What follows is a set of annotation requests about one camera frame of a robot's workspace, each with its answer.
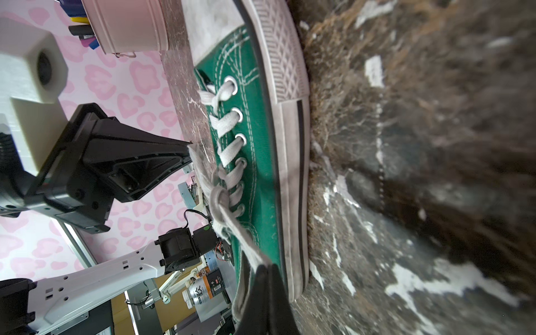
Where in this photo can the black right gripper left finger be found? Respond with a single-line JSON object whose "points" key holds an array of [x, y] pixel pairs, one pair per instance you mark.
{"points": [[254, 320]]}

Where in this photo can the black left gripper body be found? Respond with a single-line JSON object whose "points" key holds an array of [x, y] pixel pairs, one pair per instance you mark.
{"points": [[64, 189]]}

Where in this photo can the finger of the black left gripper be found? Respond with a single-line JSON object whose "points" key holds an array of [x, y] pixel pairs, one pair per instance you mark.
{"points": [[132, 162]]}

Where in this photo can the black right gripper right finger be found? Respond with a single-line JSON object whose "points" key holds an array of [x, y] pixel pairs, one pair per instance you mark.
{"points": [[280, 320]]}

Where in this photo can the white shoelace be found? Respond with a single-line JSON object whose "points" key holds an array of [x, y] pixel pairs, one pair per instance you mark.
{"points": [[224, 187]]}

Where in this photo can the green canvas sneaker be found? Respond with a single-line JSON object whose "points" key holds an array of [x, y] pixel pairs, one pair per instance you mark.
{"points": [[257, 44]]}

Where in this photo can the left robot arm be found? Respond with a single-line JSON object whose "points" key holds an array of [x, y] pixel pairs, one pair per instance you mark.
{"points": [[39, 307]]}

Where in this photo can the light blue device lower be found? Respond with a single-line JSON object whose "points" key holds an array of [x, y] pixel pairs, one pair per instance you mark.
{"points": [[192, 196]]}

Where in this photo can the pink pen cup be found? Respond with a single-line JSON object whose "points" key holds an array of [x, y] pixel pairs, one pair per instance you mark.
{"points": [[125, 27]]}

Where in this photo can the coloured pens bundle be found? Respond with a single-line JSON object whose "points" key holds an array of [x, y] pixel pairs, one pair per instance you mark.
{"points": [[80, 26]]}

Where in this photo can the aluminium frame post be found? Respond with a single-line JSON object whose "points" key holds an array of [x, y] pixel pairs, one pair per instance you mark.
{"points": [[77, 244]]}

